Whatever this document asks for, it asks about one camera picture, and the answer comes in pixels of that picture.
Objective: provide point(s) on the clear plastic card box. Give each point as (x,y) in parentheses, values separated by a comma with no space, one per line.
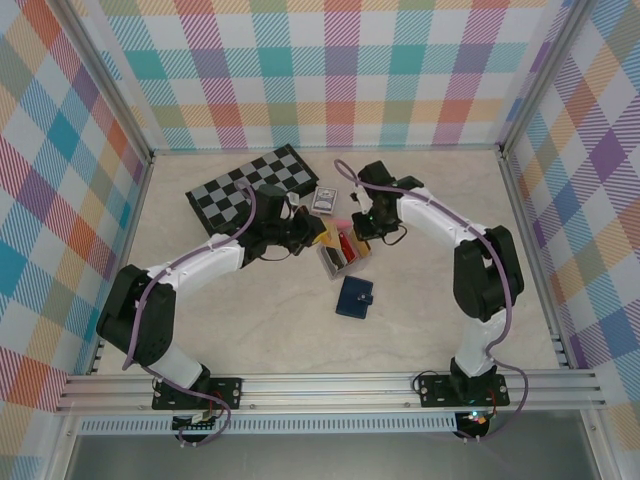
(336,275)

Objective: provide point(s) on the dark blue card holder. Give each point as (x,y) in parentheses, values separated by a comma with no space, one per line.
(352,297)

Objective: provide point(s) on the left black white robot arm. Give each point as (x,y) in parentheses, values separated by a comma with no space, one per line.
(200,265)

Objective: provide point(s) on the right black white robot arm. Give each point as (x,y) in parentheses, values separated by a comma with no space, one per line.
(435,220)

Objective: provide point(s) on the dark grey card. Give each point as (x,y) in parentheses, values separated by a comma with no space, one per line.
(332,257)

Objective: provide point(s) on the plain red card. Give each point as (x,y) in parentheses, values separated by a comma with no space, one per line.
(347,250)

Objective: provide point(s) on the blue playing card box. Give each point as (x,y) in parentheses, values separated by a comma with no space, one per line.
(323,201)

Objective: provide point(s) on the gold card dark stripe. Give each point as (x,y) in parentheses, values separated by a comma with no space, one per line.
(363,248)

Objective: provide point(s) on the pink toy microphone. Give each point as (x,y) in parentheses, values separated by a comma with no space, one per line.
(342,220)

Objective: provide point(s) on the black grey folding chessboard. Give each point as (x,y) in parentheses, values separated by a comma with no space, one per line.
(230,195)

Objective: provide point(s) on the black controller circuit board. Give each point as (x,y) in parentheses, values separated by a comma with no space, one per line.
(197,424)

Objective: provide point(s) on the grey metal panel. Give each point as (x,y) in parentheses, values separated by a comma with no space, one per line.
(325,457)

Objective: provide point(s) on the controller board with lights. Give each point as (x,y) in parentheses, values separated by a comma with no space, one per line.
(475,419)

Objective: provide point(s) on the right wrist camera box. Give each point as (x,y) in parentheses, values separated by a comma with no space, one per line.
(364,200)

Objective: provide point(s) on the short aluminium table rail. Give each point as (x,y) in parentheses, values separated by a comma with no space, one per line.
(325,149)

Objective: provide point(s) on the aluminium side rail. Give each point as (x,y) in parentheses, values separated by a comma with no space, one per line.
(131,225)
(525,225)

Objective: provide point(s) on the long aluminium base rail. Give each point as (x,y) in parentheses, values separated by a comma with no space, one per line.
(325,390)

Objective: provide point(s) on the aluminium frame post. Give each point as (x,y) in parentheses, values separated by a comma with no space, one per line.
(542,75)
(107,75)

